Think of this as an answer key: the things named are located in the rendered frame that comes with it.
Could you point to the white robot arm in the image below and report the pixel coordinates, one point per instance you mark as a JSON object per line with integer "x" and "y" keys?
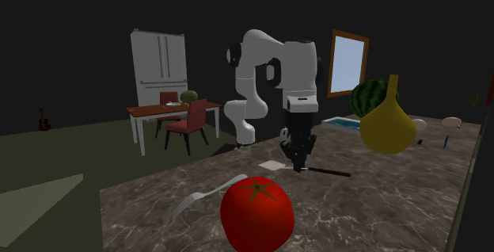
{"x": 299, "y": 69}

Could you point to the small potted plant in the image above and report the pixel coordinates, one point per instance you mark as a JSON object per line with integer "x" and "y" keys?
{"x": 474, "y": 100}

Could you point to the wooden dining table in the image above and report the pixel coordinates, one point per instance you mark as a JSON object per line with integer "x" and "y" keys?
{"x": 154, "y": 110}

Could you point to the wood framed window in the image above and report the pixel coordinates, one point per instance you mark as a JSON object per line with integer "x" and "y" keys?
{"x": 347, "y": 64}

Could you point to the white egg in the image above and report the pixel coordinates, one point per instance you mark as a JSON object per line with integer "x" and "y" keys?
{"x": 420, "y": 124}

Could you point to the green striped watermelon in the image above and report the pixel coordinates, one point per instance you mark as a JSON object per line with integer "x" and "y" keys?
{"x": 366, "y": 96}

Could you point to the yellow gourd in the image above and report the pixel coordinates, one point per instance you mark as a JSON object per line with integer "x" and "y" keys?
{"x": 387, "y": 127}

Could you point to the small blue knife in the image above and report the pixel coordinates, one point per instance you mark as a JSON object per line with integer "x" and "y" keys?
{"x": 446, "y": 141}

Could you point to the small green melon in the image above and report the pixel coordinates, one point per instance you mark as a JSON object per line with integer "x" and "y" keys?
{"x": 188, "y": 96}

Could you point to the red dining chair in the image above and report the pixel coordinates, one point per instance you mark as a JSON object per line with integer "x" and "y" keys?
{"x": 168, "y": 97}
{"x": 188, "y": 121}

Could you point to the silver fork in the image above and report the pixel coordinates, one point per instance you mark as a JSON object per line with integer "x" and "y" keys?
{"x": 200, "y": 196}

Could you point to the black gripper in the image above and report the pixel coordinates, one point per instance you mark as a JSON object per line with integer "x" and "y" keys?
{"x": 298, "y": 127}

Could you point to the kitchen sink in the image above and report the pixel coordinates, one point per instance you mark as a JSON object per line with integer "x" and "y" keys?
{"x": 341, "y": 123}

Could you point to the red tomato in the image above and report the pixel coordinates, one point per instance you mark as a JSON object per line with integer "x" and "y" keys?
{"x": 257, "y": 215}

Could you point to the white refrigerator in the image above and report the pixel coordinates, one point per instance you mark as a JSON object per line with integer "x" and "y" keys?
{"x": 160, "y": 65}

